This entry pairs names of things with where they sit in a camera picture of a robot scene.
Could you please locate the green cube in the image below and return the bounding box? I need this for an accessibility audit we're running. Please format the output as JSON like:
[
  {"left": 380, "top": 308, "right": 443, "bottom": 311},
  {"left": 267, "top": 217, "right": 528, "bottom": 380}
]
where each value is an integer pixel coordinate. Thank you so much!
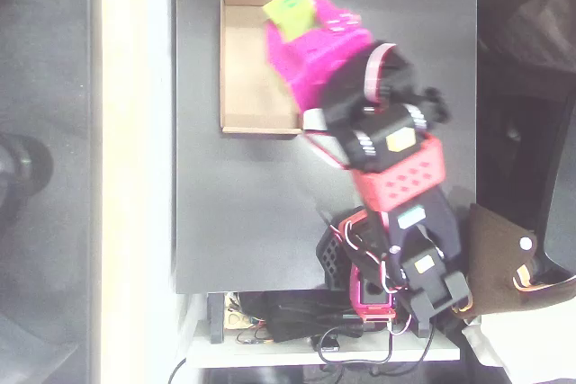
[{"left": 262, "top": 0, "right": 316, "bottom": 42}]

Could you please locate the black perforated arm base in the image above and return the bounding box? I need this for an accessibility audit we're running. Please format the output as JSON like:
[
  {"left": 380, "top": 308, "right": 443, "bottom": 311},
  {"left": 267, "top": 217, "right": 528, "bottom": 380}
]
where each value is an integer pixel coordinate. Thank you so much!
[{"left": 316, "top": 221, "right": 356, "bottom": 293}]

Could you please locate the cardboard box tray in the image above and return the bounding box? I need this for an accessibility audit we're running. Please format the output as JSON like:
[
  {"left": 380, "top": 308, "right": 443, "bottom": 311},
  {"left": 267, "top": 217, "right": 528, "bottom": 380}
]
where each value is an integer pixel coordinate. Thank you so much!
[{"left": 219, "top": 0, "right": 307, "bottom": 137}]

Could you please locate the grey-brown cloth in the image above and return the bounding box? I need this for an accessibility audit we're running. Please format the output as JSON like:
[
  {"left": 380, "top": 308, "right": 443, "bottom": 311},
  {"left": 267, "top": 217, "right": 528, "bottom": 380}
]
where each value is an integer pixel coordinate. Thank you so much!
[{"left": 479, "top": 0, "right": 576, "bottom": 84}]

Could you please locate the light wooden tag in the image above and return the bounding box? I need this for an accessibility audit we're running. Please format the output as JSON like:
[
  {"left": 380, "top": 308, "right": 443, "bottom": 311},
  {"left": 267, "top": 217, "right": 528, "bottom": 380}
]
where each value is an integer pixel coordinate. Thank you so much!
[{"left": 224, "top": 306, "right": 251, "bottom": 330}]

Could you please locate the brown felt bag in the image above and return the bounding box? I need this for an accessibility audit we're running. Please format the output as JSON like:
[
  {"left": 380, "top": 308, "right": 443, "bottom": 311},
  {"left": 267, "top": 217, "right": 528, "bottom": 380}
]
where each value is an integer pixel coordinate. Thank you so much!
[{"left": 449, "top": 202, "right": 576, "bottom": 325}]

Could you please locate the black plug connector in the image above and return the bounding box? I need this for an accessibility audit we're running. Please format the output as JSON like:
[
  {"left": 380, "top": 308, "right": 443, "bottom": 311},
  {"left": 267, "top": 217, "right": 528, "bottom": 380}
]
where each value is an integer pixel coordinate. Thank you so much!
[{"left": 312, "top": 334, "right": 341, "bottom": 353}]

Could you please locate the small circuit board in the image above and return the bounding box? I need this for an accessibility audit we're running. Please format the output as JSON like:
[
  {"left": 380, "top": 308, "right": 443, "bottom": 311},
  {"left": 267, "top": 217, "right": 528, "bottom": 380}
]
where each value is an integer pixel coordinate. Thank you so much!
[{"left": 236, "top": 328, "right": 275, "bottom": 347}]

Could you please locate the white shelf board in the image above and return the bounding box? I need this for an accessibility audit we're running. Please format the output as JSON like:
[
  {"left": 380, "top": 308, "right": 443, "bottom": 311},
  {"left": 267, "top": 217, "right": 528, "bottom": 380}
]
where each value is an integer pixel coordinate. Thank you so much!
[{"left": 186, "top": 318, "right": 461, "bottom": 370}]

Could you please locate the black cable bundle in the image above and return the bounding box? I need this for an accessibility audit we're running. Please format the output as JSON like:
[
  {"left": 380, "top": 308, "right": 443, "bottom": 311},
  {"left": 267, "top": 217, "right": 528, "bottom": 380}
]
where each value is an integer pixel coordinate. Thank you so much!
[{"left": 238, "top": 290, "right": 364, "bottom": 344}]

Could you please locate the black looped cable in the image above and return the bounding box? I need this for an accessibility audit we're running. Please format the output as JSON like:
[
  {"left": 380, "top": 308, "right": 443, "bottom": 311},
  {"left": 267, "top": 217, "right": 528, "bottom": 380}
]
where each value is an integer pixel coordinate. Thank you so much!
[{"left": 317, "top": 325, "right": 437, "bottom": 377}]

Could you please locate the black hanging cable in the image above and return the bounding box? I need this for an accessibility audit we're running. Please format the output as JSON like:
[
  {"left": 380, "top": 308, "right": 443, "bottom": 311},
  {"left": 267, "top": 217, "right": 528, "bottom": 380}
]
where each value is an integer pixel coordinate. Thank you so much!
[{"left": 168, "top": 356, "right": 188, "bottom": 384}]

